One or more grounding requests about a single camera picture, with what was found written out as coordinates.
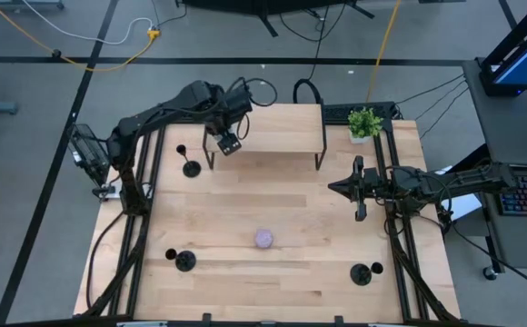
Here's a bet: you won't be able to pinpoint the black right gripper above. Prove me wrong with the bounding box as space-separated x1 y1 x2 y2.
327 155 394 223

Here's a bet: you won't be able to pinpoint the black candlestick holder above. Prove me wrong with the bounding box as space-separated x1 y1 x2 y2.
175 144 203 179
164 247 197 273
349 261 384 287

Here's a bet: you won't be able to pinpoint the pink candle tin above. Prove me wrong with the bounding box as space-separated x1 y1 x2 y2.
254 228 275 250

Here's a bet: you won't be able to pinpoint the wooden shelf black metal legs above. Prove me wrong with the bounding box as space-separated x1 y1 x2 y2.
202 103 328 172

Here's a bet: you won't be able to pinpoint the green plant white pot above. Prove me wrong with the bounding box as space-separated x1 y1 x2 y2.
347 106 385 145

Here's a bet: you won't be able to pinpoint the white paper sheet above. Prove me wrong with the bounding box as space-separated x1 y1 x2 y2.
440 165 483 223

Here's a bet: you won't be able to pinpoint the black room divider panel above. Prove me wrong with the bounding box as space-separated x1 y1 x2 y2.
176 0 376 38

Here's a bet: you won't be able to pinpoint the dark grey cart desk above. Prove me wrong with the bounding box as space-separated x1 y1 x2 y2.
462 57 527 272

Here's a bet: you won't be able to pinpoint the black wire mesh box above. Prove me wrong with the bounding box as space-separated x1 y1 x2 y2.
66 123 112 188
322 101 400 126

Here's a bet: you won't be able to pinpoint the looped black cable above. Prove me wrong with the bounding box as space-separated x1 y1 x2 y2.
292 0 337 105

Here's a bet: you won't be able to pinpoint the thin black cable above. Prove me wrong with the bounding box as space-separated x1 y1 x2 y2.
415 80 468 122
420 87 470 140
394 74 467 106

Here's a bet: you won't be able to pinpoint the yellow cable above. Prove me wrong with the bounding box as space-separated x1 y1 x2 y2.
365 0 403 104
0 0 162 73

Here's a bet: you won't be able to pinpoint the black aluminium table frame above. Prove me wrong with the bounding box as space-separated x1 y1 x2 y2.
81 102 462 324

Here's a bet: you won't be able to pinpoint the white floor cable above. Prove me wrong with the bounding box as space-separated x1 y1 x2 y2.
20 0 155 45

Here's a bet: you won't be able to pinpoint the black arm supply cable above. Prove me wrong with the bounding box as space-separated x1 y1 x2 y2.
447 213 527 296
85 211 126 312

